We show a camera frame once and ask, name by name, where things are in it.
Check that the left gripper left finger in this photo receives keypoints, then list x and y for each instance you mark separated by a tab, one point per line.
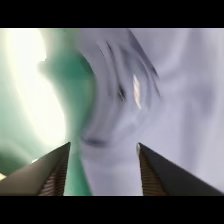
40	176

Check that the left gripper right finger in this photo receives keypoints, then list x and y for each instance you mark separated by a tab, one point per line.
166	180

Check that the purple T-shirt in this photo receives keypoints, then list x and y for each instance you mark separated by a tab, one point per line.
173	100

